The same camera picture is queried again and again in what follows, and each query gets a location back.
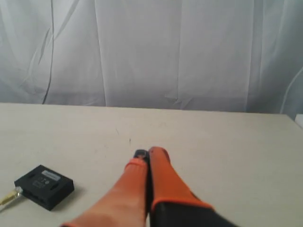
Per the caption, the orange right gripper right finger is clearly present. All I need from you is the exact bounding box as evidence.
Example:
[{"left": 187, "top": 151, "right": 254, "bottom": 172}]
[{"left": 149, "top": 147, "right": 236, "bottom": 227}]

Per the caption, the yellow ethernet cable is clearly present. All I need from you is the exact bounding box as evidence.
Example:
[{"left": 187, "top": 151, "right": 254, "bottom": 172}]
[{"left": 0, "top": 186, "right": 24, "bottom": 212}]

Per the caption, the small black box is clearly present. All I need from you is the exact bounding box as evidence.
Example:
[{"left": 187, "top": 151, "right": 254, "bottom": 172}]
[{"left": 14, "top": 165, "right": 74, "bottom": 211}]

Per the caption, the white backdrop curtain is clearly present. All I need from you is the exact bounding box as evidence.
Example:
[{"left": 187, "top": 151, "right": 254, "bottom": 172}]
[{"left": 0, "top": 0, "right": 303, "bottom": 119}]

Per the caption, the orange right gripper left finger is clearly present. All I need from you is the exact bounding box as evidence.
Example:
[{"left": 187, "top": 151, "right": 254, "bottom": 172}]
[{"left": 62, "top": 149, "right": 149, "bottom": 227}]

